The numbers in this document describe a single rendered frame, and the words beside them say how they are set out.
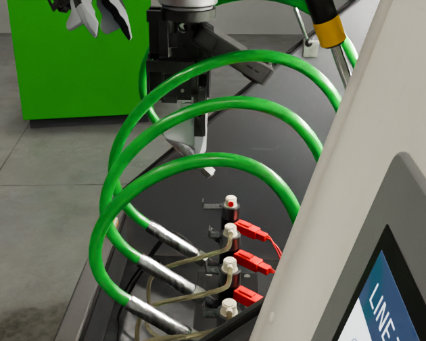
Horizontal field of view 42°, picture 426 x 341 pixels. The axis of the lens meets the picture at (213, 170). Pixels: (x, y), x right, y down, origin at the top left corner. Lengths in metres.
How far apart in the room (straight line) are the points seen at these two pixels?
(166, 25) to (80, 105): 3.53
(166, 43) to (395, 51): 0.45
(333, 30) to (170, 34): 0.36
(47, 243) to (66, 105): 1.57
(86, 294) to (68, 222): 2.09
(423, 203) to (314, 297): 0.13
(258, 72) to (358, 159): 0.42
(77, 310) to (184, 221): 0.37
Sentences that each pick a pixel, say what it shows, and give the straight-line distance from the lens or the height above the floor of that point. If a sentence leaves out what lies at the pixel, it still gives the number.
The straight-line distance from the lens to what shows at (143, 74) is 0.91.
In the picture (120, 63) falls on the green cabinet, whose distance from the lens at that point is 4.15.
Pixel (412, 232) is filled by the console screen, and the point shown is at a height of 1.43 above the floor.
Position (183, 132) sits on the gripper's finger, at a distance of 0.77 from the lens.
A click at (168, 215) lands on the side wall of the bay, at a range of 1.21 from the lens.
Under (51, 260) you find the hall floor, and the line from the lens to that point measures 2.78.
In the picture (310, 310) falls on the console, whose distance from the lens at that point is 0.35.
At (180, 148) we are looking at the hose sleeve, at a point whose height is 1.18.
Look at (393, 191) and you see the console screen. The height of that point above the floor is 1.43.
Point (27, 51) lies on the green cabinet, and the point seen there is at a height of 0.58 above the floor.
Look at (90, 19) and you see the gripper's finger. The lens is 0.95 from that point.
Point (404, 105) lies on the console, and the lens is 0.29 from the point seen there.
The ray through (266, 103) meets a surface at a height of 1.35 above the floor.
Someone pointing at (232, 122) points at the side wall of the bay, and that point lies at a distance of 1.11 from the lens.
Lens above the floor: 1.55
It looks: 26 degrees down
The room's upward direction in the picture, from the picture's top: 1 degrees clockwise
